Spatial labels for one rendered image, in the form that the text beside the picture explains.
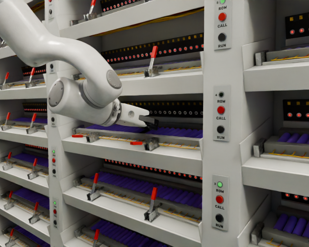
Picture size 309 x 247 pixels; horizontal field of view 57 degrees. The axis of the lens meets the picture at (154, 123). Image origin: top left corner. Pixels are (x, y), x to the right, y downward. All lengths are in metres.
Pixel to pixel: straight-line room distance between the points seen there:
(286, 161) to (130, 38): 0.73
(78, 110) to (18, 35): 0.20
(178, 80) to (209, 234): 0.38
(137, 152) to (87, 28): 0.45
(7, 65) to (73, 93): 1.18
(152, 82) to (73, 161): 0.53
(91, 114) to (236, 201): 0.38
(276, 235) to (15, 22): 0.72
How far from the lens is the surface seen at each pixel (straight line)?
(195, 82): 0.69
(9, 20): 0.69
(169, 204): 0.86
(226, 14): 0.67
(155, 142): 0.80
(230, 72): 0.64
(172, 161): 0.74
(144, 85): 0.79
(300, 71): 0.60
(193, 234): 0.77
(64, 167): 1.14
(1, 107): 1.77
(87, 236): 1.20
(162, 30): 1.03
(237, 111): 0.63
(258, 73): 0.62
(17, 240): 1.77
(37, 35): 0.68
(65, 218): 1.20
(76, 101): 0.65
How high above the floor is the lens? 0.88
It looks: 4 degrees down
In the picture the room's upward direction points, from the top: straight up
